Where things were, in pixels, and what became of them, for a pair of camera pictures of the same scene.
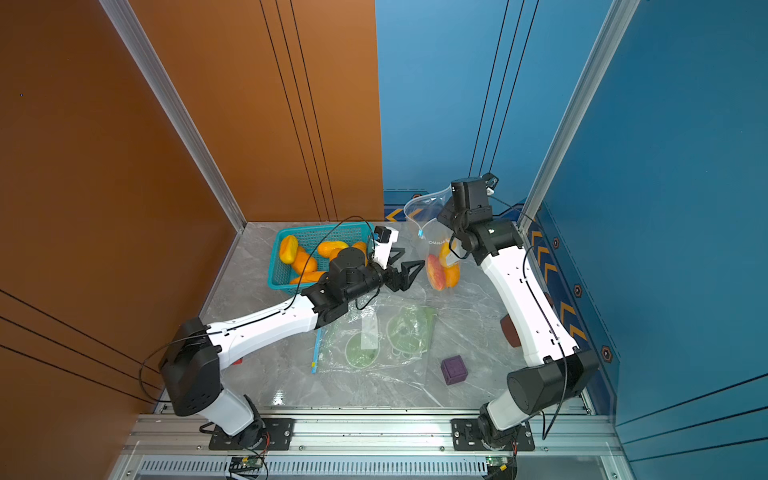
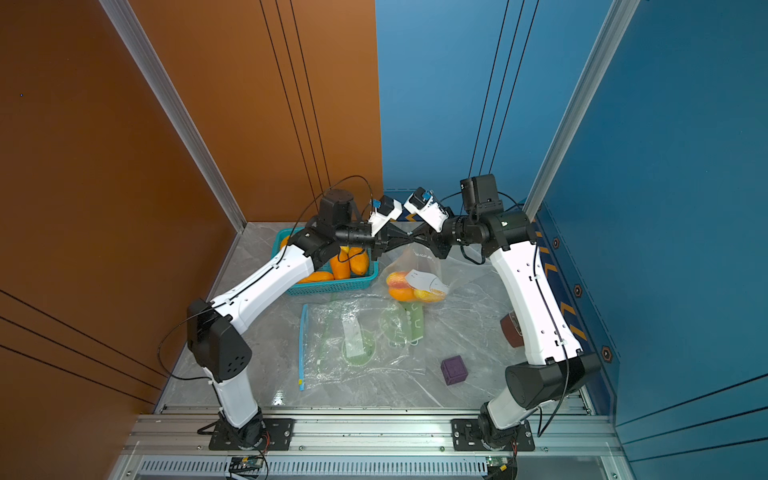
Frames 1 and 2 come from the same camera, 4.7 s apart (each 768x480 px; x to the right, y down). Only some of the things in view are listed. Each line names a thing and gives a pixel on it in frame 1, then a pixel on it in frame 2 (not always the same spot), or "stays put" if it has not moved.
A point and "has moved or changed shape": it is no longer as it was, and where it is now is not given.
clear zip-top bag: x=443 y=267 has moved or changed shape
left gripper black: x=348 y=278 to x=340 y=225
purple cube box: x=454 y=369 stays put
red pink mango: x=436 y=272 has moved or changed shape
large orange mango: x=451 y=271 to x=405 y=294
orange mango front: x=308 y=278 stays put
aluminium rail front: x=416 y=437 stays put
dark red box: x=510 y=331 stays put
